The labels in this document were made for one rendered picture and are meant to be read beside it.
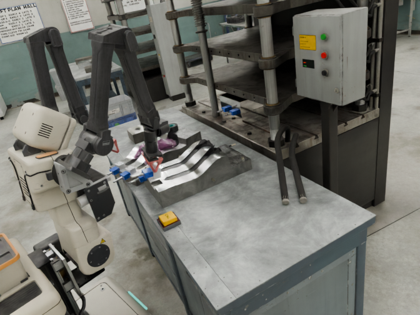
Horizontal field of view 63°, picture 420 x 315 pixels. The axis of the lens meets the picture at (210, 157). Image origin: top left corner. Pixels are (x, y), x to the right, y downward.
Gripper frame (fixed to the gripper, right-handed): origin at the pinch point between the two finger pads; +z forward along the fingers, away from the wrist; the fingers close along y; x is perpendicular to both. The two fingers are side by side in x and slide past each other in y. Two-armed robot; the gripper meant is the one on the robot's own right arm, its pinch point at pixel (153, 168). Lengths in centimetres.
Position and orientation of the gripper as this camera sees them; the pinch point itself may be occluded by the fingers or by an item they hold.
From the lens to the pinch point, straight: 158.1
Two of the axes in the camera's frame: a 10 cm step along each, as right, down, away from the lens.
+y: -4.9, -4.3, 7.6
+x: -8.7, 2.3, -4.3
